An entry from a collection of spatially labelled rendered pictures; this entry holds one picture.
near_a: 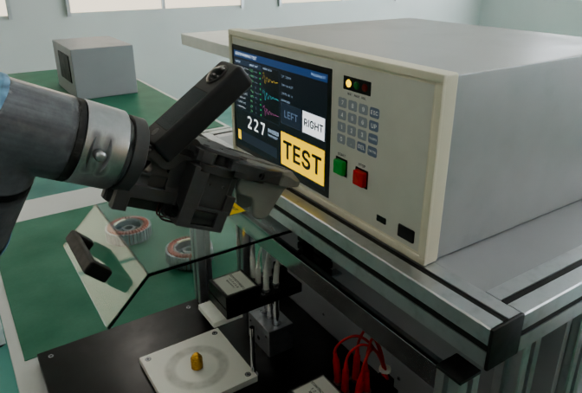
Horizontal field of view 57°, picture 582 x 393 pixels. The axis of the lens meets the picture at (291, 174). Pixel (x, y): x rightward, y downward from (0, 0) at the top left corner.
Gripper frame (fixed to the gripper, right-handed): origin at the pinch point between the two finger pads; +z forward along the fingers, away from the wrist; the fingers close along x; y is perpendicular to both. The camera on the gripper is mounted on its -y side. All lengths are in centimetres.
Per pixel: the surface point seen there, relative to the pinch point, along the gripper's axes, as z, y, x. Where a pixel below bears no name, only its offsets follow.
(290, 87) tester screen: 3.7, -9.6, -11.5
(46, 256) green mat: 1, 48, -79
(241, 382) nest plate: 16.3, 37.2, -13.5
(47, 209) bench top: 6, 46, -109
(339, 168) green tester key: 6.5, -2.4, 0.2
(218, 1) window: 204, -81, -468
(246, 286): 14.3, 22.8, -18.5
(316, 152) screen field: 6.9, -2.9, -5.3
